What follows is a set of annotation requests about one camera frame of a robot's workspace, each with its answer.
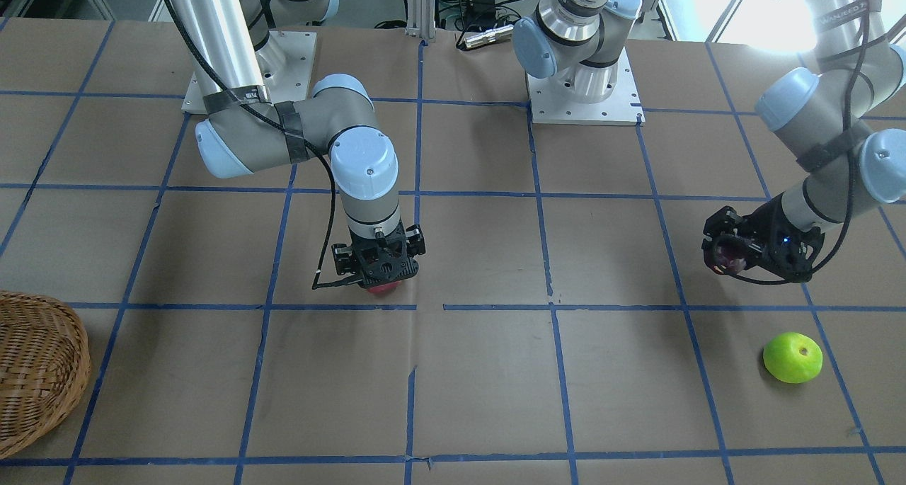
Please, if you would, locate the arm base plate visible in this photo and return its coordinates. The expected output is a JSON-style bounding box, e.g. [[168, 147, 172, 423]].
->
[[182, 30, 317, 115], [525, 49, 646, 126]]

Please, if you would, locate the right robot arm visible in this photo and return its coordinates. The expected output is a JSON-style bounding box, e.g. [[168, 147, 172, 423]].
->
[[163, 0, 426, 290]]

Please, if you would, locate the wicker basket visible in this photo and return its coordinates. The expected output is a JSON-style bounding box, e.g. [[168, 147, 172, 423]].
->
[[1, 290, 91, 459]]

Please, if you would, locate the red apple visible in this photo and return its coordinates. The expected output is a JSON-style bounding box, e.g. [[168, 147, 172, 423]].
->
[[366, 280, 403, 297]]

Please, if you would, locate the dark purple apple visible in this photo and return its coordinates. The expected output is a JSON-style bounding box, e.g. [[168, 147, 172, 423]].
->
[[704, 236, 747, 275]]

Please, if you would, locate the silver metal cylinder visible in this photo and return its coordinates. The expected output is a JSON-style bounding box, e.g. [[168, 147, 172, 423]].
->
[[459, 24, 514, 52]]

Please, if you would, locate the aluminium frame post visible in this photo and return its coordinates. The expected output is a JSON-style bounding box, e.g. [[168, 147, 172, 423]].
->
[[404, 0, 437, 44]]

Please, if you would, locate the black power adapter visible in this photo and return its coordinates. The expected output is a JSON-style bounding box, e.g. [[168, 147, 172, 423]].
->
[[464, 0, 496, 23]]

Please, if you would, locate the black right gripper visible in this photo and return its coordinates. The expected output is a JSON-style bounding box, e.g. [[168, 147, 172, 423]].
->
[[331, 223, 426, 290]]

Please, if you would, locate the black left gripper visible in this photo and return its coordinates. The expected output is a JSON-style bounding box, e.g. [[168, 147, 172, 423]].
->
[[702, 197, 825, 284]]

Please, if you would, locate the green apple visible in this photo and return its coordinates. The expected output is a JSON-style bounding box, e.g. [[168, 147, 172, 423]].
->
[[762, 331, 824, 384]]

